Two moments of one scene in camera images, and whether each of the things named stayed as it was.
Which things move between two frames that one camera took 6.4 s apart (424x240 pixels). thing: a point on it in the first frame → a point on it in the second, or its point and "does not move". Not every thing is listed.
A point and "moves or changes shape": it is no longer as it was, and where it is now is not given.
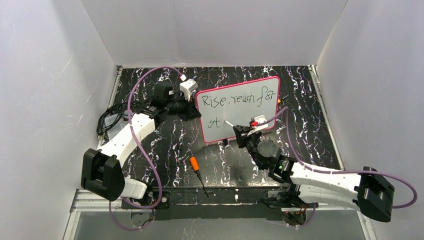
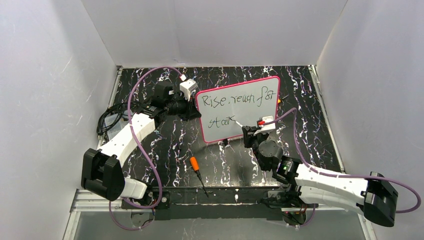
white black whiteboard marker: (229, 123) moves or changes shape
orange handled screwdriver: (194, 163) does not move
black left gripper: (191, 108) does not move
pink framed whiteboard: (237, 104) does not move
